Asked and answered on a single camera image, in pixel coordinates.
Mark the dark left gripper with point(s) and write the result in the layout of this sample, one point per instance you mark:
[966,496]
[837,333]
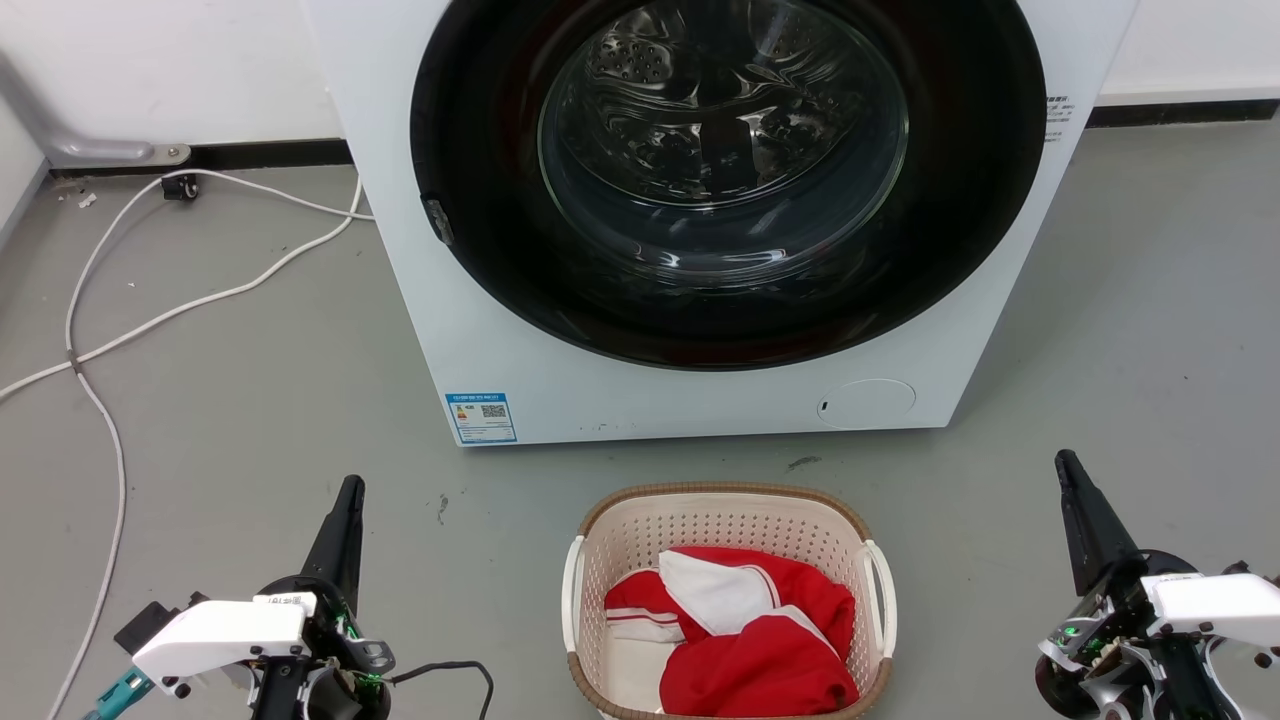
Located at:
[335,650]

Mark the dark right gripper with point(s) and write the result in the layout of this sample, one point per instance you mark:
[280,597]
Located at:
[1100,650]

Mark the beige plastic laundry basket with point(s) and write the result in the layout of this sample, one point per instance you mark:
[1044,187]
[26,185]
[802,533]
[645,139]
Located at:
[720,525]

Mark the blue energy label sticker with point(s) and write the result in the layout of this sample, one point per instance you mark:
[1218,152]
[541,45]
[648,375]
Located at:
[481,417]

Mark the white front-load washing machine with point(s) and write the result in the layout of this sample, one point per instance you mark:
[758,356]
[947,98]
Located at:
[520,370]

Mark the round white filter cover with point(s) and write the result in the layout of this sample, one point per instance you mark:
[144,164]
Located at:
[866,403]

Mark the red and white garment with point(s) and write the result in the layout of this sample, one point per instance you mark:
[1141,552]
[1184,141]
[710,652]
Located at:
[770,650]

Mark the black round washer door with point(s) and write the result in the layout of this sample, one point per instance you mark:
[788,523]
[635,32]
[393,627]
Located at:
[960,200]

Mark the small black floor socket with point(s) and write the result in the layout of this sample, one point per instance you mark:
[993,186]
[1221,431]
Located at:
[181,186]

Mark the small printed text label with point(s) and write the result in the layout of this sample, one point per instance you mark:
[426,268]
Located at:
[1058,120]

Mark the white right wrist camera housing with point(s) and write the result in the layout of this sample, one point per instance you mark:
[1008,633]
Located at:
[1215,602]

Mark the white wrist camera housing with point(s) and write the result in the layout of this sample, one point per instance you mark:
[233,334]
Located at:
[1215,602]
[215,635]

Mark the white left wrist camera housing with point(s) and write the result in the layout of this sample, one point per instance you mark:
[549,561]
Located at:
[215,635]

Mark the grey wall pipe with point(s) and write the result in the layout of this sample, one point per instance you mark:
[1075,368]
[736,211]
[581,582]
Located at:
[70,140]

